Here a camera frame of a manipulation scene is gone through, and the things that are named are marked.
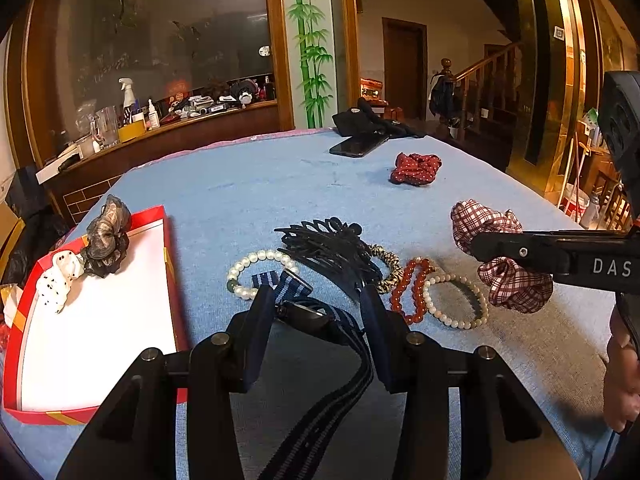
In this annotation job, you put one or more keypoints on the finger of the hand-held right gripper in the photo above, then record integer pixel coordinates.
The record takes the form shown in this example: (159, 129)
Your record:
(520, 251)

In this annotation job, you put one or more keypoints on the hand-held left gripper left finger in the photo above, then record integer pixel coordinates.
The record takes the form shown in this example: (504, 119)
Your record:
(262, 320)

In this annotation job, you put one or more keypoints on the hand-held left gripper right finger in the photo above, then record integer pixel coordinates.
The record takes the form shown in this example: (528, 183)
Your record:
(372, 320)

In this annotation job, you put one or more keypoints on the red plaid scrunchie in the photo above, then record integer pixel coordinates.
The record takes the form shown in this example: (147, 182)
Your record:
(515, 280)

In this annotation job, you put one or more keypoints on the black hair claw clip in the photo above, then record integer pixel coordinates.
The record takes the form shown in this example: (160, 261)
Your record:
(325, 250)

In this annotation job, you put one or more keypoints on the red dotted scrunchie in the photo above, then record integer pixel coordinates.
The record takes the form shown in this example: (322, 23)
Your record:
(415, 167)

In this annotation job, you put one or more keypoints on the red cardboard box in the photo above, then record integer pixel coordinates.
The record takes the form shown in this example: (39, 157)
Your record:
(100, 310)

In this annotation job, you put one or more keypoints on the person's right hand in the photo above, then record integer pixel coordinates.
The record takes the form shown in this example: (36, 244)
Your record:
(622, 380)

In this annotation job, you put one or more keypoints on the white bucket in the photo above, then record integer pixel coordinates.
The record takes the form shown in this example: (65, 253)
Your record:
(575, 207)

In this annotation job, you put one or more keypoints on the wooden stair railing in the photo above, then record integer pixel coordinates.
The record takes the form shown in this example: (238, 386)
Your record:
(492, 80)

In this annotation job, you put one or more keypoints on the dark backpack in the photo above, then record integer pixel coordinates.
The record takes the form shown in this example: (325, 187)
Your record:
(442, 95)

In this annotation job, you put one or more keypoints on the black smartphone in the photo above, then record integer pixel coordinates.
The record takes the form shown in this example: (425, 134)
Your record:
(357, 145)

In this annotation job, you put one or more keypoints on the brown organza scrunchie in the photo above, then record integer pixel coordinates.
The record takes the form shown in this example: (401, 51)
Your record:
(105, 240)

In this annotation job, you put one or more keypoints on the wooden counter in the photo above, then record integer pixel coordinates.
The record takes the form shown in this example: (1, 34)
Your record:
(200, 132)

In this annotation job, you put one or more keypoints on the black cloth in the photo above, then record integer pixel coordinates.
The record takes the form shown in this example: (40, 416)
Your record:
(365, 115)

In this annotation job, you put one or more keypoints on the white dotted scrunchie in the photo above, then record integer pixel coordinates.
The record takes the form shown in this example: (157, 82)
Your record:
(57, 280)

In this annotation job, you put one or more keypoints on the brown wooden door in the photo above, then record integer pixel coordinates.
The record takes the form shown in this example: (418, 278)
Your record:
(404, 70)

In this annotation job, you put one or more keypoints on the orange box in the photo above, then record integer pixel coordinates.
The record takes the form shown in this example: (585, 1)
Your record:
(372, 90)

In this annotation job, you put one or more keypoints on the white pump bottle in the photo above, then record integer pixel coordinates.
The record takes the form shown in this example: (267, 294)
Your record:
(153, 117)

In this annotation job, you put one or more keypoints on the clear glass pitcher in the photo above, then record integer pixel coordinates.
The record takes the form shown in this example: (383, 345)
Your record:
(107, 127)

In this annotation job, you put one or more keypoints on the white flat tray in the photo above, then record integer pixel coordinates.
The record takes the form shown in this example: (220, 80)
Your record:
(50, 170)

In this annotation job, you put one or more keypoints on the white spray bottle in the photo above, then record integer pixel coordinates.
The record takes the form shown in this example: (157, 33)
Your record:
(127, 92)

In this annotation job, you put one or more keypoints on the bamboo painted panel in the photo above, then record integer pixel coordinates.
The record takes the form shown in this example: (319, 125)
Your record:
(309, 45)

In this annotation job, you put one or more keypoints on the dark glass partition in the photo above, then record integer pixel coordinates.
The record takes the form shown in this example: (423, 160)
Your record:
(165, 35)

